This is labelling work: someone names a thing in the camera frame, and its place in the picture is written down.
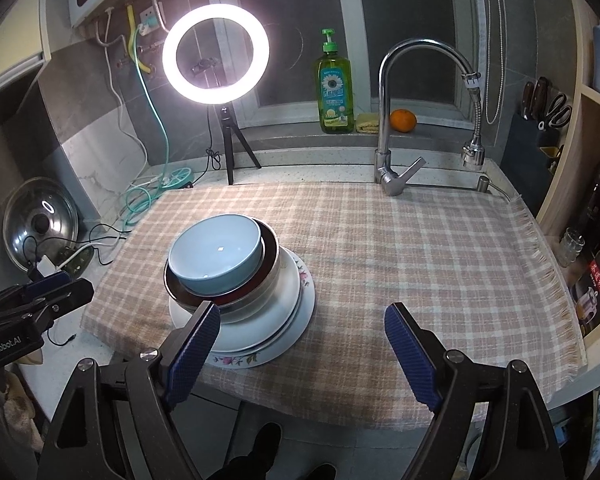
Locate white plate with pink flowers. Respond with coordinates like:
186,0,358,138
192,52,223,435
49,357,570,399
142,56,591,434
207,249,315,370

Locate stainless steel bowl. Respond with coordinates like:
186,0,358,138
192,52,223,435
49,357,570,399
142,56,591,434
162,219,282,323

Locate white plate with leaf pattern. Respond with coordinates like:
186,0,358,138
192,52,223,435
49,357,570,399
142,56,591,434
168,246,302,354

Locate light blue ceramic bowl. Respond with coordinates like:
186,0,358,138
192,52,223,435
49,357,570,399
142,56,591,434
168,214,263,297

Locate chrome kitchen faucet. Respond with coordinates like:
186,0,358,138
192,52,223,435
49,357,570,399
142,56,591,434
372,37,487,198

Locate white phone charger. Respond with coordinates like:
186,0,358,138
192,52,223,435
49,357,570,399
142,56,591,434
31,255,59,282

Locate steel pot lid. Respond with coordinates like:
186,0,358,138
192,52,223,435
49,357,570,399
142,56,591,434
2,177,79,272

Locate beige plaid tablecloth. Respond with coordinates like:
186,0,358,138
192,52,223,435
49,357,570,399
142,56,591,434
81,182,586,430

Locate teal round power strip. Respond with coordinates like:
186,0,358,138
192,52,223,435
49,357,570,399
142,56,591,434
160,167,192,190

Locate clear drinking glass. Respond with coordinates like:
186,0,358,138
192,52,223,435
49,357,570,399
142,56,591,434
555,228,585,268

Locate black mini tripod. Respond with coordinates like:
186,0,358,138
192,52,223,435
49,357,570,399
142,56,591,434
218,105,262,185

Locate orange fruit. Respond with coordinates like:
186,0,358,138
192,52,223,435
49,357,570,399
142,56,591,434
389,108,417,133

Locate green dish soap bottle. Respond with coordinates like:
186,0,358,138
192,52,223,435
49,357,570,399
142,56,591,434
315,28,354,133

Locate white cable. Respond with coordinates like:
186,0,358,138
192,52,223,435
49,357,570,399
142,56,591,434
97,8,182,196

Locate black cable with switch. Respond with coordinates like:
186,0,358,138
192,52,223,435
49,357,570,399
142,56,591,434
182,106,224,189

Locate white ring light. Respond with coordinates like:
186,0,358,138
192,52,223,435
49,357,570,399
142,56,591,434
161,1,272,106

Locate black handled scissors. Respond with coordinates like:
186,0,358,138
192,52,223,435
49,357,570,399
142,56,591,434
538,93,572,131

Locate yellow gas hose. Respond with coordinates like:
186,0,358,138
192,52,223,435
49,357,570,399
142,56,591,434
124,4,154,75

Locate teal power cable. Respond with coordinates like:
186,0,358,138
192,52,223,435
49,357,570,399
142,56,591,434
116,24,192,229

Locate metal shower hose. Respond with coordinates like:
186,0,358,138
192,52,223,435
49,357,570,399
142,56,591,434
482,0,508,126

